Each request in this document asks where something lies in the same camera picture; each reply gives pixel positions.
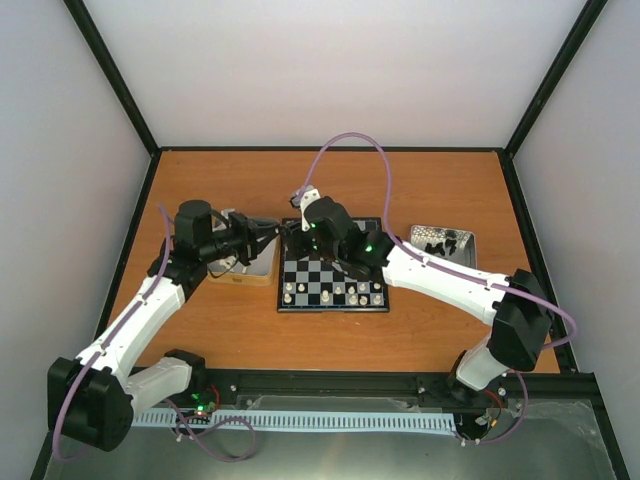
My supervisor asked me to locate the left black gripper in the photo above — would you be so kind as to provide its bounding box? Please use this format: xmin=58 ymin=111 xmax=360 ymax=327
xmin=201 ymin=212 xmax=279 ymax=268

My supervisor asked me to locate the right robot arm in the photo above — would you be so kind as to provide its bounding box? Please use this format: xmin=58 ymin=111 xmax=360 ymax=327
xmin=282 ymin=189 xmax=551 ymax=391

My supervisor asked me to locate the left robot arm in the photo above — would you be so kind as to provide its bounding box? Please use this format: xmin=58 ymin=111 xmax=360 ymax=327
xmin=47 ymin=200 xmax=280 ymax=460

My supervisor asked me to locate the tan tray of white pieces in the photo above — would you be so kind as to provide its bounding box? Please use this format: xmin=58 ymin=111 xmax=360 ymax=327
xmin=208 ymin=236 xmax=280 ymax=287

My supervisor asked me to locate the clear tray of black pieces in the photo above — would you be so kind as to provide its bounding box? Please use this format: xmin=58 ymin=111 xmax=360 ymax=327
xmin=409 ymin=225 xmax=477 ymax=269

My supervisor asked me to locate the green lit circuit board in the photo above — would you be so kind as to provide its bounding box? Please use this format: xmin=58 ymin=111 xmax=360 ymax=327
xmin=191 ymin=384 xmax=221 ymax=417

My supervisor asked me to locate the black and white chessboard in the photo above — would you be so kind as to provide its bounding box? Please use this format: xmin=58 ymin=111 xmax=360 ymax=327
xmin=277 ymin=243 xmax=391 ymax=313

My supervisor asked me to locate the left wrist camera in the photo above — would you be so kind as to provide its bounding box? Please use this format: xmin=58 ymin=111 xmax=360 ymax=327
xmin=221 ymin=209 xmax=238 ymax=225

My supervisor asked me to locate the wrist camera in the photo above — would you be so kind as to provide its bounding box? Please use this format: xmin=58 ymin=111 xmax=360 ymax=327
xmin=221 ymin=209 xmax=238 ymax=225
xmin=289 ymin=185 xmax=320 ymax=232

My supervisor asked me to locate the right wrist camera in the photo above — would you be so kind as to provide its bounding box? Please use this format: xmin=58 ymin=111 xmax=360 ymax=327
xmin=289 ymin=185 xmax=320 ymax=232

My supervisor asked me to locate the light blue cable duct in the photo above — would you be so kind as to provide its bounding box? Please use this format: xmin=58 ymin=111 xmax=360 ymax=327
xmin=134 ymin=409 xmax=457 ymax=434

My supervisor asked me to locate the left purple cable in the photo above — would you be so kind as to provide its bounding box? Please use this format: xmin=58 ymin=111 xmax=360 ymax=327
xmin=50 ymin=203 xmax=259 ymax=462

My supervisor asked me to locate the black aluminium frame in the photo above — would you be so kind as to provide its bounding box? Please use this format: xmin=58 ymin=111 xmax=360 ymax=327
xmin=29 ymin=0 xmax=630 ymax=480

